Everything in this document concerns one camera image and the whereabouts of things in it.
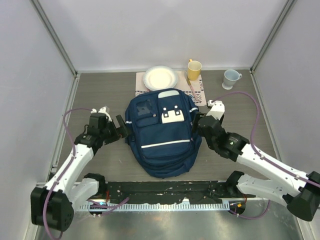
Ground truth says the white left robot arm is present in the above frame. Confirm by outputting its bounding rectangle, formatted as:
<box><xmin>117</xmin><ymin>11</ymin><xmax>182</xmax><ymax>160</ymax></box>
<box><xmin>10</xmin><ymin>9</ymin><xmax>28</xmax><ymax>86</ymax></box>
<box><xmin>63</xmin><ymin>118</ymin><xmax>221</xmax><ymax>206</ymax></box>
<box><xmin>30</xmin><ymin>107</ymin><xmax>130</xmax><ymax>232</ymax></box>

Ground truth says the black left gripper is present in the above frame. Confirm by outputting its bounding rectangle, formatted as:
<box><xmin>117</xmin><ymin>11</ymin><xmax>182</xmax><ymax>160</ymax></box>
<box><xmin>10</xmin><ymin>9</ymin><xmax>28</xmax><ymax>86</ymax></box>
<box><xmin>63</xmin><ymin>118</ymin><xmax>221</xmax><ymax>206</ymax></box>
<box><xmin>100</xmin><ymin>115</ymin><xmax>131</xmax><ymax>145</ymax></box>

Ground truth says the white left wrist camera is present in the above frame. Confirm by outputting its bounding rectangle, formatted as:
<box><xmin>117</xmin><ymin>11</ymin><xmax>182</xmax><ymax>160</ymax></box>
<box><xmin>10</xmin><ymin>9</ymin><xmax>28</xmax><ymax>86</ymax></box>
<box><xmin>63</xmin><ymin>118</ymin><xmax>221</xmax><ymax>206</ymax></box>
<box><xmin>90</xmin><ymin>106</ymin><xmax>112</xmax><ymax>121</ymax></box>

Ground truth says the light blue mug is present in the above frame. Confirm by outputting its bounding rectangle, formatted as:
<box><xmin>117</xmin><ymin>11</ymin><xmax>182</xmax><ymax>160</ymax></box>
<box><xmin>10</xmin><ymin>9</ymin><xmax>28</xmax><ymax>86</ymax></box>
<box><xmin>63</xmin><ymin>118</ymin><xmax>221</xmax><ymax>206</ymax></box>
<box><xmin>222</xmin><ymin>69</ymin><xmax>243</xmax><ymax>90</ymax></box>

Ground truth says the pink handled table knife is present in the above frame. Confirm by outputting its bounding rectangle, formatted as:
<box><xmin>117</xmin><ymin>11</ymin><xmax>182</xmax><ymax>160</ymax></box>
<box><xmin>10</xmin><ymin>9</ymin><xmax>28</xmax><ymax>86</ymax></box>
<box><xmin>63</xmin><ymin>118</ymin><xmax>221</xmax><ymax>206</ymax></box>
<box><xmin>184</xmin><ymin>71</ymin><xmax>198</xmax><ymax>102</ymax></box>

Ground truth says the slotted cable duct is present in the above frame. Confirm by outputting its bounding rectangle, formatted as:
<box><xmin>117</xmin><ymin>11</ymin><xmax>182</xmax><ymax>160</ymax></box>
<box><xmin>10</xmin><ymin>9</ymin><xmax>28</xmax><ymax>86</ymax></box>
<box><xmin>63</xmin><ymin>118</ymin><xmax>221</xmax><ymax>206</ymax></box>
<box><xmin>79</xmin><ymin>201</ymin><xmax>230</xmax><ymax>212</ymax></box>

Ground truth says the white paper plate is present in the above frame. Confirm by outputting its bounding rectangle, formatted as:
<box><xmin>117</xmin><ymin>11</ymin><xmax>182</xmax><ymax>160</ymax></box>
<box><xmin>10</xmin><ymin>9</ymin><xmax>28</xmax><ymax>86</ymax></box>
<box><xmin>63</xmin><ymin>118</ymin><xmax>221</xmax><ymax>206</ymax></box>
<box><xmin>142</xmin><ymin>65</ymin><xmax>179</xmax><ymax>91</ymax></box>

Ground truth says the blue student backpack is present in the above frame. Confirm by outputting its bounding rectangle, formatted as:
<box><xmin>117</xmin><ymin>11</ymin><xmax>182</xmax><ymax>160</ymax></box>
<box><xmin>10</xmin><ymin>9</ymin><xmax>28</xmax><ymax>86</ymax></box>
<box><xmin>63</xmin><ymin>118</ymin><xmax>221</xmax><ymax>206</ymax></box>
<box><xmin>125</xmin><ymin>88</ymin><xmax>202</xmax><ymax>179</ymax></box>

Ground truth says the yellow mug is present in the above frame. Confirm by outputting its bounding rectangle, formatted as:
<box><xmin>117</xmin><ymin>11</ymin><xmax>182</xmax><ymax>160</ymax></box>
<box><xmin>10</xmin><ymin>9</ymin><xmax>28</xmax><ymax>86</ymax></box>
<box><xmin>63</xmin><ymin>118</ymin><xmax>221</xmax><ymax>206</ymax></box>
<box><xmin>187</xmin><ymin>59</ymin><xmax>202</xmax><ymax>81</ymax></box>

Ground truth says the patterned cloth placemat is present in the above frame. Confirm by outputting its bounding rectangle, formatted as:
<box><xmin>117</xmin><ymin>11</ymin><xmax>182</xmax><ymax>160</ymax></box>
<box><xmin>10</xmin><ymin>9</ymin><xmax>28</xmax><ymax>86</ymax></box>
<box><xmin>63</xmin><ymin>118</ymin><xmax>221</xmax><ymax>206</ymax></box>
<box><xmin>135</xmin><ymin>71</ymin><xmax>207</xmax><ymax>106</ymax></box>

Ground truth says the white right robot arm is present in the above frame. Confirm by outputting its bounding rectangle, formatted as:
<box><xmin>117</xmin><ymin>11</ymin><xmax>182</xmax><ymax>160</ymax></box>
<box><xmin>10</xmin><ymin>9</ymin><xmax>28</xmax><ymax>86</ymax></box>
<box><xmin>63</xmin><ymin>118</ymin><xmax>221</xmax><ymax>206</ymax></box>
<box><xmin>192</xmin><ymin>112</ymin><xmax>320</xmax><ymax>222</ymax></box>

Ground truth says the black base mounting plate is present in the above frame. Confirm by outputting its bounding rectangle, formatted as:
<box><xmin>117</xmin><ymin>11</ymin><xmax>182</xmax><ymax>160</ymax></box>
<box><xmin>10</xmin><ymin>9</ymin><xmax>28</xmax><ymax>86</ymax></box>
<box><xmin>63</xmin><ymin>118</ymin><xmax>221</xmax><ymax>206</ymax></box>
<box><xmin>90</xmin><ymin>180</ymin><xmax>255</xmax><ymax>205</ymax></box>

